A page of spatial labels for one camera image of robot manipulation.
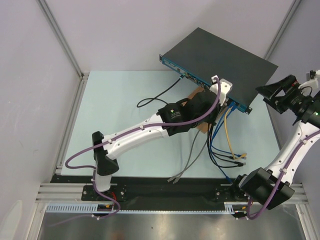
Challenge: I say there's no blue ethernet cable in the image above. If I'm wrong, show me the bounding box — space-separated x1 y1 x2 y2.
209 104 248 160
209 101 232 181

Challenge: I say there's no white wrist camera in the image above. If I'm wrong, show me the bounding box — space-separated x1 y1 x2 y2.
299 69 320 89
209 75 233 106

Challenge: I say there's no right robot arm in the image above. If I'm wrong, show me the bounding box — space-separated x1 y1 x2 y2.
230 70 320 210

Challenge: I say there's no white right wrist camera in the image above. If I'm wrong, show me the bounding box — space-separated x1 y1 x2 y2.
299 69 320 89

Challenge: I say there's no blue ethernet cable plugged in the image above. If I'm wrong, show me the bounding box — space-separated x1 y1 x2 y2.
209 104 248 160

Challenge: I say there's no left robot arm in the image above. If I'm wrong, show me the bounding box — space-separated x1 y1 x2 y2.
92 90 226 200

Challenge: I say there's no grey ethernet cable plugged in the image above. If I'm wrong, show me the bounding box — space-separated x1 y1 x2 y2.
165 134 210 182

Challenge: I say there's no aluminium front frame rail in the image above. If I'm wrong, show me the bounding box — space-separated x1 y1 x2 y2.
35 183 309 204

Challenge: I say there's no right aluminium frame post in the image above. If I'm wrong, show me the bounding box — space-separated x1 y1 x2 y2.
263 0 303 61

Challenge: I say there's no aluminium frame post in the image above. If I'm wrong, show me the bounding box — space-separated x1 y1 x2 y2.
263 0 303 61
37 0 90 80

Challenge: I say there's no grey ethernet cable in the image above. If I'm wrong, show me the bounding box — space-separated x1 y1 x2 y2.
167 130 200 184
165 134 210 182

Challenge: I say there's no white slotted cable duct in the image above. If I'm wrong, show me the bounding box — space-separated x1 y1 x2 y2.
45 203 246 215

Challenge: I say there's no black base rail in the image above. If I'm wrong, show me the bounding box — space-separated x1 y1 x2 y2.
50 175 247 212

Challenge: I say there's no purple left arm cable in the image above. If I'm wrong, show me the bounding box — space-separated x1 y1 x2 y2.
64 77 222 221

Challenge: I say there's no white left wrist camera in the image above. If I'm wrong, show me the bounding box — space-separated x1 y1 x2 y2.
209 75 233 106

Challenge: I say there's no left aluminium frame post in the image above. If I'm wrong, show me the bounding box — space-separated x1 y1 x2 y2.
37 0 90 80

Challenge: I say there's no yellow ethernet cable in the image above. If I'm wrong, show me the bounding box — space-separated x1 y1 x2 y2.
224 102 249 161

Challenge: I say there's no wooden base board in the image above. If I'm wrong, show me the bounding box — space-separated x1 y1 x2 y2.
184 87 222 134

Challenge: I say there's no blue-faced black network switch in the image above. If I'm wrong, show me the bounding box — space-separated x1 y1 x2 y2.
159 27 278 114

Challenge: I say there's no black cable teal plug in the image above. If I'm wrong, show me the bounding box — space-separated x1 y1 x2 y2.
136 75 185 108

